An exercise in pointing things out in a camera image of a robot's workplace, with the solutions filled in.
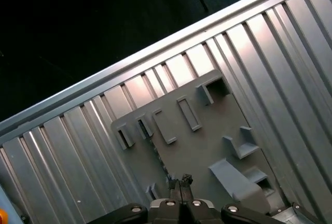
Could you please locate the grey plastic parts rack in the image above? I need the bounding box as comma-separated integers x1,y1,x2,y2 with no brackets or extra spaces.
110,69,286,224

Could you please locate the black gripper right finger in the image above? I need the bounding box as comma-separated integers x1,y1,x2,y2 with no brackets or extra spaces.
182,174,275,224

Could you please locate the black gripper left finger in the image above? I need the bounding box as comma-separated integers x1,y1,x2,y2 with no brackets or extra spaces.
100,178,183,224

